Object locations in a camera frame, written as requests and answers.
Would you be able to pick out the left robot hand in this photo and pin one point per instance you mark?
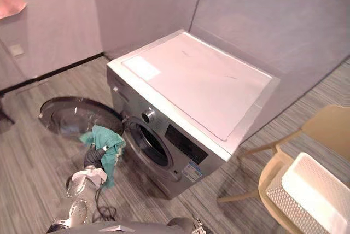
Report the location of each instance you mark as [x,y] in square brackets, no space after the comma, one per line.
[93,157]

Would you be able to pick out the teal green cloth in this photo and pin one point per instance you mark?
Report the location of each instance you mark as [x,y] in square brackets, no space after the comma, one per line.
[105,137]

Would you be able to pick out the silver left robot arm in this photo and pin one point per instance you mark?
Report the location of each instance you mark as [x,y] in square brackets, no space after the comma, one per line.
[79,184]

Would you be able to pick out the silver front-loading washing machine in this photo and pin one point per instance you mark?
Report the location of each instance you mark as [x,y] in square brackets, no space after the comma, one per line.
[197,81]

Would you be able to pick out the white perforated laundry basket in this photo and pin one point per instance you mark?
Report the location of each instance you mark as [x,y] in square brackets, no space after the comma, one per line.
[314,190]

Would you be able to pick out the round dark glass washer door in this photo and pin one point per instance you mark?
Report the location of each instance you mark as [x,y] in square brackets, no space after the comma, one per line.
[68,116]

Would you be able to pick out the silver washer control knob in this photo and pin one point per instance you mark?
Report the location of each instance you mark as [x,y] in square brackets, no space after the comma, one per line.
[148,114]

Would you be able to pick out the grey robot torso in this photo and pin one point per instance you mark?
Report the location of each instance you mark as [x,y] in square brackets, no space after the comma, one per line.
[136,227]

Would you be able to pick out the black washer display panel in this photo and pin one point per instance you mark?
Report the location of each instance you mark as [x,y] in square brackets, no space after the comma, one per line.
[186,144]

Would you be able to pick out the black baseboard strip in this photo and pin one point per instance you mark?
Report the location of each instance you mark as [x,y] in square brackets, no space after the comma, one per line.
[49,74]

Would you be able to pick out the black stand leg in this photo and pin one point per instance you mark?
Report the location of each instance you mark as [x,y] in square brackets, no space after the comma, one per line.
[5,113]

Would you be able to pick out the blue white energy sticker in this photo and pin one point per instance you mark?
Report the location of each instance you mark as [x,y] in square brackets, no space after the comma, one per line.
[194,171]

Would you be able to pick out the beige plastic chair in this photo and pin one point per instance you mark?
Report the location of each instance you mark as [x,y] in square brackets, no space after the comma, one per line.
[276,168]

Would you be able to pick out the grey wall switch plate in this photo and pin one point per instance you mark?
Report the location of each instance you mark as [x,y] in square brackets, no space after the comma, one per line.
[16,50]

